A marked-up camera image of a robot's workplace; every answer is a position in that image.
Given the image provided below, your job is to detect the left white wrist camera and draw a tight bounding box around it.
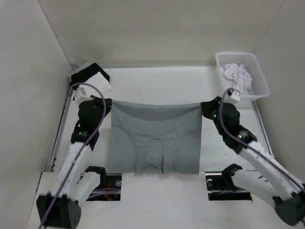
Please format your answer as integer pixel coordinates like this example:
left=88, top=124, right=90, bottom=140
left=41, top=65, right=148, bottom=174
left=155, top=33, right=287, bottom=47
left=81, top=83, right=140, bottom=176
left=72, top=87, right=92, bottom=104

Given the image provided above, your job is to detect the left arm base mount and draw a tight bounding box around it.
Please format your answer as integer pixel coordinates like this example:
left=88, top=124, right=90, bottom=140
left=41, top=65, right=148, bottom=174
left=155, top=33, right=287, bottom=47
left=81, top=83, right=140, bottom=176
left=87, top=174, right=122, bottom=201

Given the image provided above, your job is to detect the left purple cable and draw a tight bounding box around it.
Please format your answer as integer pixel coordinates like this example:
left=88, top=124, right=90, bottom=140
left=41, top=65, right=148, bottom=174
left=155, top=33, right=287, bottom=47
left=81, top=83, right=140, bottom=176
left=38, top=82, right=112, bottom=229

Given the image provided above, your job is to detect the pale pink tank top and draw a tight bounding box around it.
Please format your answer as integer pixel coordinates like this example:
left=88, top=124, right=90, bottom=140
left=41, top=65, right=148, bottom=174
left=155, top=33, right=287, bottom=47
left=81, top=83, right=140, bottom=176
left=224, top=63, right=252, bottom=94

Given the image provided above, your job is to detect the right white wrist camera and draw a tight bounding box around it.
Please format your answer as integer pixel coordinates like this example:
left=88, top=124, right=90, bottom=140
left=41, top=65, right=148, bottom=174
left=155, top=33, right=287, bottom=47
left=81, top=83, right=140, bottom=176
left=225, top=88, right=241, bottom=105

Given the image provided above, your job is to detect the purple cable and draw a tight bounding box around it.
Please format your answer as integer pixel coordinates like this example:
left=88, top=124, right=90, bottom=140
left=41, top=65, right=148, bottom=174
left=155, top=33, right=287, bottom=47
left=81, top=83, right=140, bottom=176
left=38, top=82, right=112, bottom=229
left=218, top=87, right=305, bottom=195

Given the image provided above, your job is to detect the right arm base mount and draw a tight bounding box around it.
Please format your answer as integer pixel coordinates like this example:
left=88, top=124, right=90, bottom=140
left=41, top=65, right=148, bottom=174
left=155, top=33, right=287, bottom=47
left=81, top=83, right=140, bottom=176
left=205, top=164, right=253, bottom=201

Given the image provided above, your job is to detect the white plastic basket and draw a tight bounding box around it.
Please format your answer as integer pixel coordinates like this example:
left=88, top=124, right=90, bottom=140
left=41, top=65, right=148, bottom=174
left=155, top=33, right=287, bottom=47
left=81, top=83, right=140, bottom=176
left=215, top=52, right=270, bottom=102

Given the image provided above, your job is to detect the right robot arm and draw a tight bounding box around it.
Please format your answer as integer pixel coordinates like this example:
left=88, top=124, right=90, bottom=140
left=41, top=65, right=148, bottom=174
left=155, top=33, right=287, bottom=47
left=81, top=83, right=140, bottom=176
left=201, top=96, right=305, bottom=226

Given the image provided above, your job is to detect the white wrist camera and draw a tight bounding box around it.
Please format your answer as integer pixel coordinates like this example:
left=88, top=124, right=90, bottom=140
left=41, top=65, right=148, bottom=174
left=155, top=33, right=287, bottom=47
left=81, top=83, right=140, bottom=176
left=72, top=87, right=92, bottom=104
left=225, top=88, right=241, bottom=105

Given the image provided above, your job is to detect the folded black tank top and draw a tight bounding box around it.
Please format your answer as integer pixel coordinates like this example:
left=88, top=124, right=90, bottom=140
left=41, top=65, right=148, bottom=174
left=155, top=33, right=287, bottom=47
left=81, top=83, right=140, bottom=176
left=70, top=62, right=110, bottom=86

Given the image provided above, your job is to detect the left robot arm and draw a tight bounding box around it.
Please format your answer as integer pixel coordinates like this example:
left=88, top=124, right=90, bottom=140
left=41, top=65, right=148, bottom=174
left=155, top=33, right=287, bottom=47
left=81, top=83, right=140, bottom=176
left=36, top=95, right=112, bottom=229

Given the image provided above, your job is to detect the grey tank top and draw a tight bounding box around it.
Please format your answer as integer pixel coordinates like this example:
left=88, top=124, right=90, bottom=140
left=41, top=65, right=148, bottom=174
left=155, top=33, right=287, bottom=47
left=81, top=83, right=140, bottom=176
left=107, top=101, right=202, bottom=175

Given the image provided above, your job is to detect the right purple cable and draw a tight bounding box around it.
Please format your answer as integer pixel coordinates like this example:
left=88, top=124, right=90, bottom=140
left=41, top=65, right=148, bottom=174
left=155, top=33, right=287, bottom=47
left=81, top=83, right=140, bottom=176
left=218, top=87, right=305, bottom=195

